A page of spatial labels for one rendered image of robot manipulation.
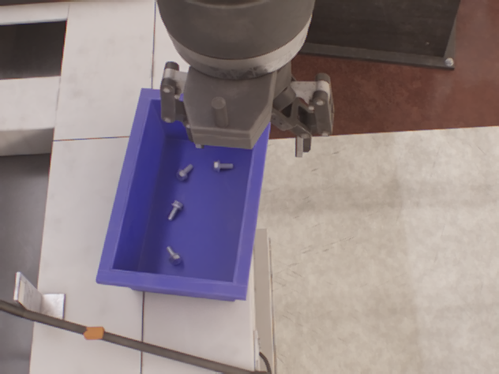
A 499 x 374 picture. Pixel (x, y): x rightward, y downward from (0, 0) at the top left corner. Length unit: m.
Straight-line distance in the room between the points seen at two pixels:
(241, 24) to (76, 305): 0.46
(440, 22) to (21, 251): 1.28
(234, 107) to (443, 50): 1.52
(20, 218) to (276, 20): 0.58
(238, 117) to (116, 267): 0.31
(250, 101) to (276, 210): 1.27
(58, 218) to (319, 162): 1.05
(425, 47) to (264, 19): 1.54
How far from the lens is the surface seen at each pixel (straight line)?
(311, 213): 1.76
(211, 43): 0.47
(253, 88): 0.50
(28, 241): 0.95
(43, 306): 0.83
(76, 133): 0.92
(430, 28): 1.92
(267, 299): 1.23
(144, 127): 0.81
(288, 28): 0.47
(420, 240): 1.75
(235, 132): 0.48
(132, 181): 0.78
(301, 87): 0.59
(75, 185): 0.89
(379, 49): 2.00
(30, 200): 0.97
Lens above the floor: 1.59
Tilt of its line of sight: 63 degrees down
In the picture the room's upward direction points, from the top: 5 degrees counter-clockwise
